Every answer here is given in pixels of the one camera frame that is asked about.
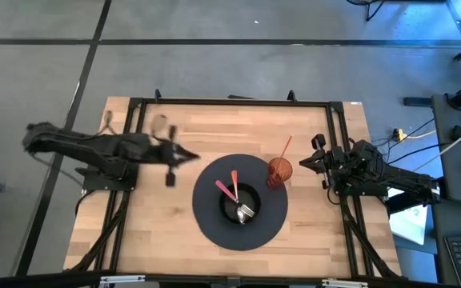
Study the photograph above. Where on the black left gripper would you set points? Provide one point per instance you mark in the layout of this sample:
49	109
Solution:
162	151

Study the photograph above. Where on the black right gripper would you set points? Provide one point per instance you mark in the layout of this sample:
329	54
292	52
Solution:
326	162

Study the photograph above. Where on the black bowl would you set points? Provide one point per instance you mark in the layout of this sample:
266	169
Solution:
227	208

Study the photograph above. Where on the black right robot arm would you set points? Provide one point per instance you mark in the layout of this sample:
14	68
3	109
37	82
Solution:
406	182

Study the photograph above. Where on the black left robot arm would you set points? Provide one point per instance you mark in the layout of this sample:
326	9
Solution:
86	146

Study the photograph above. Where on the black desk support beam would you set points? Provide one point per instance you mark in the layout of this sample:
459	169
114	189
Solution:
398	206

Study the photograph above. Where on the round dark woven placemat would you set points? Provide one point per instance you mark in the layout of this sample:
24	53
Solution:
214	232

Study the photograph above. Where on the white sheet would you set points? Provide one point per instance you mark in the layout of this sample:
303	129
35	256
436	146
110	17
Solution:
408	224

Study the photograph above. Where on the grey desk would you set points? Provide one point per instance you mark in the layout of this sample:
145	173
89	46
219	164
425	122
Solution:
454	168

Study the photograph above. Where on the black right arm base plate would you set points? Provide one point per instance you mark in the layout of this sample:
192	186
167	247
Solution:
358	192

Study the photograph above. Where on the black frame knob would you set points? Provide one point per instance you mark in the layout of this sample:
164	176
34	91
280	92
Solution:
157	95
291	96

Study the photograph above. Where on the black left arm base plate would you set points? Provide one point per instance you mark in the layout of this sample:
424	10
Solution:
94	185

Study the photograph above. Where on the black aluminium table frame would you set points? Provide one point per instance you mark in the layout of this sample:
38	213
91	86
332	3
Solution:
234	102

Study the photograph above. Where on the silver frame bracket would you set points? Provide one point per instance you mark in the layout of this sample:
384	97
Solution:
344	283
122	279

